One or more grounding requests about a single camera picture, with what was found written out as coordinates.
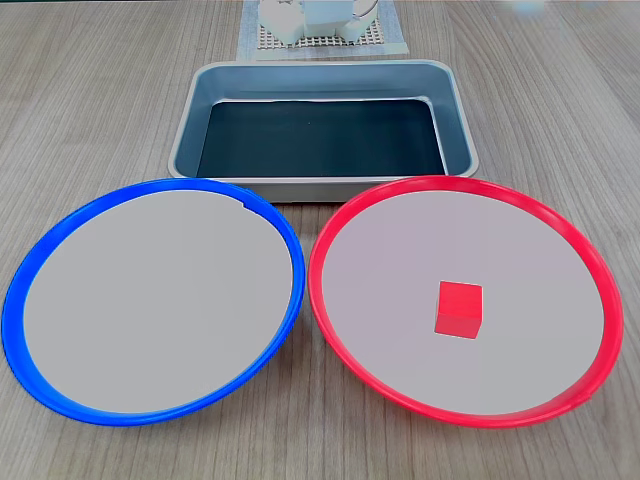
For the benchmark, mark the blue rimmed round dish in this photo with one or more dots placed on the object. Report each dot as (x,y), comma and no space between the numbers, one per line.
(155,305)

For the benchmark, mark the white cloth sheet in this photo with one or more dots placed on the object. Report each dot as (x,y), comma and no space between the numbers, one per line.
(247,30)

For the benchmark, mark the red rimmed round dish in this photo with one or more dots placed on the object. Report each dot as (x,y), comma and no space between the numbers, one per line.
(390,280)

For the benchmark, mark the white grid mesh mat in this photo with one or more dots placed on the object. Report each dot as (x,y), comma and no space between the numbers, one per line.
(372,37)

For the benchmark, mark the red cube block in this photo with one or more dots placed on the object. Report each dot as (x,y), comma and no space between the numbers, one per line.
(459,310)

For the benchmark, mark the silver metal tray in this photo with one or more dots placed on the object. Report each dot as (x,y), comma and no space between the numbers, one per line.
(452,115)

